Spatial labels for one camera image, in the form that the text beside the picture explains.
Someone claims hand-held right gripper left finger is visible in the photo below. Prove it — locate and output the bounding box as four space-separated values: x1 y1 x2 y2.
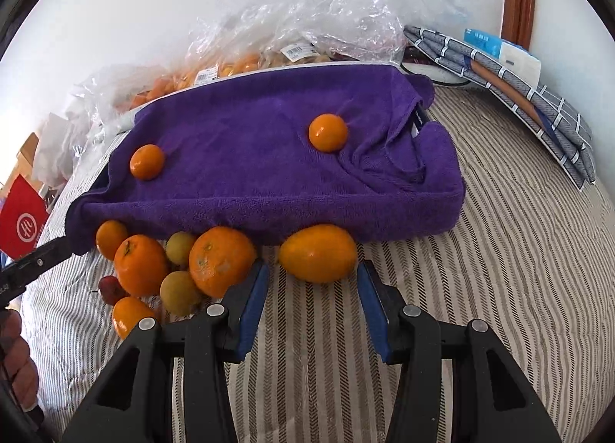
60 260 270 443

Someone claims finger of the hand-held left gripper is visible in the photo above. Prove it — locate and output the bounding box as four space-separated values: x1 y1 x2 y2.
0 235 74 302

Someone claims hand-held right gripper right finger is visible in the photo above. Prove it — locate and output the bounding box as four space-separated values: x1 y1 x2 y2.
356 259 563 443

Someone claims large orange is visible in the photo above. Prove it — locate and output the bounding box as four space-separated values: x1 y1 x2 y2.
188 226 259 298

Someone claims small orange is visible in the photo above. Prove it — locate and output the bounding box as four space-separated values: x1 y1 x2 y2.
95 220 130 261

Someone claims small red fruit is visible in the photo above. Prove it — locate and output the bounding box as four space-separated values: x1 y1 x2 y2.
98 276 126 306

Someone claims yellow-green round fruit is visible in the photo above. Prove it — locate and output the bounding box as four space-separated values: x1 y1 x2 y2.
160 271 203 317
166 230 197 267

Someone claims oval orange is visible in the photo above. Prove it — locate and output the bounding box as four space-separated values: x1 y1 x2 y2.
279 225 359 284

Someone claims purple towel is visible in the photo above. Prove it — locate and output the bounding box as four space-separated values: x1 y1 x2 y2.
65 61 466 254

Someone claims person's left hand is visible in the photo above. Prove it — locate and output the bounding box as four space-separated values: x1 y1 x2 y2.
0 312 40 411

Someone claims red paper bag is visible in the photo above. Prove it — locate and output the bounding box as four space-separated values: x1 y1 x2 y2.
0 174 51 261

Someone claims white plastic bag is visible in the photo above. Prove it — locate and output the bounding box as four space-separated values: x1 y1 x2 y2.
33 113 83 184

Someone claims striped mattress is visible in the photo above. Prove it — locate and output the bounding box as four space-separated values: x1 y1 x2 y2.
19 82 615 443

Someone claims empty clear plastic bag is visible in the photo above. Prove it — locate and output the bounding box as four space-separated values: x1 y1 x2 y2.
71 65 145 158

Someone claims white dish with dark rim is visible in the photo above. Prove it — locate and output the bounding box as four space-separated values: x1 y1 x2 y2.
401 61 474 88

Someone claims clear plastic bag of oranges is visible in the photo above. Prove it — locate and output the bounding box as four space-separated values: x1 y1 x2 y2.
113 50 270 112

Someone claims folded checked grey cloth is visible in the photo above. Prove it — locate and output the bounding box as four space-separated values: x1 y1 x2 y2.
402 25 597 190

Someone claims blue tissue pack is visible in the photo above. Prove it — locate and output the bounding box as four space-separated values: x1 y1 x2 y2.
464 27 505 57

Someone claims large crumpled clear plastic bag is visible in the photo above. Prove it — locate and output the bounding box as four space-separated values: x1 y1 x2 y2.
187 0 464 83

